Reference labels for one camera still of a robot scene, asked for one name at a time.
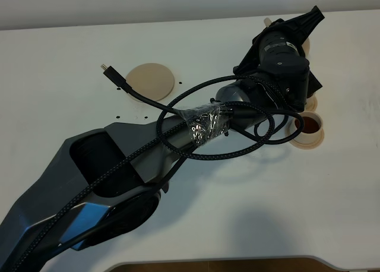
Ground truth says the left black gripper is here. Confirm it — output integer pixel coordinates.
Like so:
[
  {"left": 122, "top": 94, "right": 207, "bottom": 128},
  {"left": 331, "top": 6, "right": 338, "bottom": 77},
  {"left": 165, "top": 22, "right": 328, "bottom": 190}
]
[{"left": 233, "top": 6, "right": 324, "bottom": 112}]

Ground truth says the beige ceramic teapot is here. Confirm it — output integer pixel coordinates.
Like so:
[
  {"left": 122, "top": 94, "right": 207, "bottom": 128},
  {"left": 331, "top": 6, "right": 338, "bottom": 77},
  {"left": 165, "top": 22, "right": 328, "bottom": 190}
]
[{"left": 264, "top": 17, "right": 311, "bottom": 57}]

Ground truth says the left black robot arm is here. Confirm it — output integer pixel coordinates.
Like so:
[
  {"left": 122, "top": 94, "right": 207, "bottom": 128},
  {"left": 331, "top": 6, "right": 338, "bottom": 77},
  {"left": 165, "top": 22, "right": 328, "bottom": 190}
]
[{"left": 1, "top": 7, "right": 324, "bottom": 271}]

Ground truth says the beige round teapot saucer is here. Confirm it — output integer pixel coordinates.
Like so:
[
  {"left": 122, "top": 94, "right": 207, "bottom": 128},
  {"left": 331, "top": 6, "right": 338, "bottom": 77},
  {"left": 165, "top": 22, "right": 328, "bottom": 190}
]
[{"left": 125, "top": 63, "right": 175, "bottom": 102}]

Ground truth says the far beige teacup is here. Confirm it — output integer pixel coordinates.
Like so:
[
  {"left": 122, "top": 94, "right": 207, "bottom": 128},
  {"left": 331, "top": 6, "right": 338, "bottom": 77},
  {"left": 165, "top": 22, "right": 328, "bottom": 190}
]
[{"left": 305, "top": 93, "right": 318, "bottom": 112}]

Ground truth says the beige teacup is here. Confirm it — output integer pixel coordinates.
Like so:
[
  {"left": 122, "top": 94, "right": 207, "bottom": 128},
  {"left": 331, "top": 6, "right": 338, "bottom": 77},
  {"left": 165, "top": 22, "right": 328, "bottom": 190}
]
[
  {"left": 293, "top": 111, "right": 324, "bottom": 146},
  {"left": 305, "top": 93, "right": 318, "bottom": 112}
]

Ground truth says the near beige cup saucer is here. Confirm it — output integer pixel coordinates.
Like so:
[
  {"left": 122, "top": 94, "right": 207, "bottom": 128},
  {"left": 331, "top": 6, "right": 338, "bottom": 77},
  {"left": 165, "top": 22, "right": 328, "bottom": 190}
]
[{"left": 290, "top": 123, "right": 324, "bottom": 150}]

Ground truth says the near beige teacup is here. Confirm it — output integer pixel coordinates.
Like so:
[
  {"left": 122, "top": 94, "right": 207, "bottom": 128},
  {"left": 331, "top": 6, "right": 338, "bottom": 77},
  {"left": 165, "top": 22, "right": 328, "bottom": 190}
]
[{"left": 293, "top": 111, "right": 324, "bottom": 146}]

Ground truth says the braided black cable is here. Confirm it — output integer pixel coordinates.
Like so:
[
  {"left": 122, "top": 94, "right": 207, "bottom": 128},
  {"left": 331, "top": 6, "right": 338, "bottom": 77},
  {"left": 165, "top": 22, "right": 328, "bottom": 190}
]
[{"left": 0, "top": 74, "right": 306, "bottom": 257}]

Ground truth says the smooth black usb cable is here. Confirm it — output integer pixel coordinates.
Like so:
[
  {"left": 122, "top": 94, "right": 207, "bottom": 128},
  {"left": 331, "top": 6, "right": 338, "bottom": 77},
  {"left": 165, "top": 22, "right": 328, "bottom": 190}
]
[{"left": 100, "top": 63, "right": 297, "bottom": 189}]

